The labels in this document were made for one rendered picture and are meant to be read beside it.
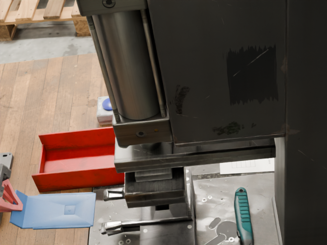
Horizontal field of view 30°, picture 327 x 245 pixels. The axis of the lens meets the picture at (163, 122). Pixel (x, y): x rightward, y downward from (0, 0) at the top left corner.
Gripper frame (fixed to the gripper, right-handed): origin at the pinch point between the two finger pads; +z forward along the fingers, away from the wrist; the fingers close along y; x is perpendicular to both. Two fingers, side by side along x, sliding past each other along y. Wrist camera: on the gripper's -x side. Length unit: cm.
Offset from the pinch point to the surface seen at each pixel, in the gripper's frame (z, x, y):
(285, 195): 16, -6, 48
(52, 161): 12.1, 18.9, -5.5
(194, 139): -4.4, -4.5, 43.1
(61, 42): 87, 168, -95
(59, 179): 9.9, 11.3, -0.3
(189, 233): 17.1, -6.6, 27.7
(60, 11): 76, 177, -87
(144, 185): 0.7, -5.5, 29.9
